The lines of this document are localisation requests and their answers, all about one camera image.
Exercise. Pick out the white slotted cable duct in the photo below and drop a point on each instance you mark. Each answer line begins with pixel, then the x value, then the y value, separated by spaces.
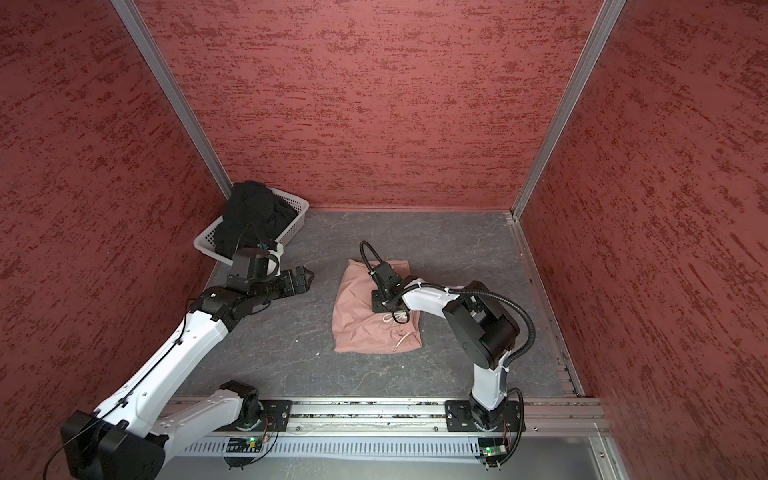
pixel 441 448

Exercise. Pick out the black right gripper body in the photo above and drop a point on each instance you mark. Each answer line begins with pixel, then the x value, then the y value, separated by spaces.
pixel 381 305

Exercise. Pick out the pink shorts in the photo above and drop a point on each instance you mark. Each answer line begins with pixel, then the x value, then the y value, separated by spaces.
pixel 356 328

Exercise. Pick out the left aluminium corner post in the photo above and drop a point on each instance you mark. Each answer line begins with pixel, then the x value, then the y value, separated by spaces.
pixel 136 27

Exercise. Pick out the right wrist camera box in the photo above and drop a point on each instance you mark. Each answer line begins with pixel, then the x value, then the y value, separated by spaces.
pixel 386 276

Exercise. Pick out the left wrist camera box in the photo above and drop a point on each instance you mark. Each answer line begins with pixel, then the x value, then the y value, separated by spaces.
pixel 255 264

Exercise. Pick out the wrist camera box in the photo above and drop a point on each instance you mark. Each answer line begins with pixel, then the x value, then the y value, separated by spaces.
pixel 386 276
pixel 255 264

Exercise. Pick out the circuit board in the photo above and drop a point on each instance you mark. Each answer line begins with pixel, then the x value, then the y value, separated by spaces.
pixel 239 445
pixel 492 449

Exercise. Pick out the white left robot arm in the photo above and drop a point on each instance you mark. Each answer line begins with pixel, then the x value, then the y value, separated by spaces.
pixel 125 437

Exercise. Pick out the aluminium corner post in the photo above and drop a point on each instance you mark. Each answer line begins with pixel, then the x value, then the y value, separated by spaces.
pixel 136 27
pixel 599 34

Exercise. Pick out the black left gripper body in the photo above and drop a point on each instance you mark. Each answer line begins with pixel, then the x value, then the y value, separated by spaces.
pixel 281 286

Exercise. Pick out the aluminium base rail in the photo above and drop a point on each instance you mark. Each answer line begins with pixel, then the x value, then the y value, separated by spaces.
pixel 360 416

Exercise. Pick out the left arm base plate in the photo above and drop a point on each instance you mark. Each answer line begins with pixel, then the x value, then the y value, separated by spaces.
pixel 276 414

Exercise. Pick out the left circuit board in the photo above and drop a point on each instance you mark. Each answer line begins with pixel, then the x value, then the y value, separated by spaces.
pixel 239 445

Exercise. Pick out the black shorts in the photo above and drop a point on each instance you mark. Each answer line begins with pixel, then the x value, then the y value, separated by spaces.
pixel 252 216

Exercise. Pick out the right circuit board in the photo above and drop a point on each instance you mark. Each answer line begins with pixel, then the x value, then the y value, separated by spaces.
pixel 492 449

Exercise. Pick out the right aluminium corner post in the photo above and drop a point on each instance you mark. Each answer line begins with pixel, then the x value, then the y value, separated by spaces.
pixel 599 34

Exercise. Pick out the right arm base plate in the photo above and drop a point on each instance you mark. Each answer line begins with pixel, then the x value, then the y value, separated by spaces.
pixel 470 416

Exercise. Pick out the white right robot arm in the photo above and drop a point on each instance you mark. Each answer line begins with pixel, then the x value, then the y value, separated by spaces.
pixel 492 330

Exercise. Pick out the white plastic laundry basket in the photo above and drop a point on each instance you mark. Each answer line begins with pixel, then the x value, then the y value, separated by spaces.
pixel 204 242

